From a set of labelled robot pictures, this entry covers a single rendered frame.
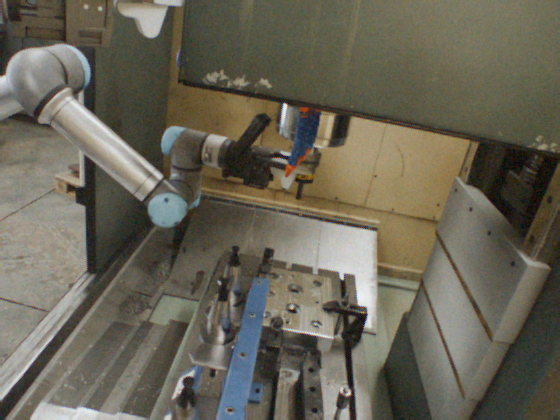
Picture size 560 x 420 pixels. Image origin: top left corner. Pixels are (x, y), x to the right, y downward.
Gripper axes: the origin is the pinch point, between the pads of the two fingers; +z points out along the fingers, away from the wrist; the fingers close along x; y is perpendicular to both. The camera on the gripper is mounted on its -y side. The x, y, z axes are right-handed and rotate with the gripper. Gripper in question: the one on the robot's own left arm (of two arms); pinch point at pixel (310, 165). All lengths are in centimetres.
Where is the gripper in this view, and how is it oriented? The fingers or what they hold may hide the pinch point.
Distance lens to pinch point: 96.3
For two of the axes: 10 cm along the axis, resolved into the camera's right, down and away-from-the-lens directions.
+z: 9.5, 2.5, -2.0
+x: -2.8, 3.5, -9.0
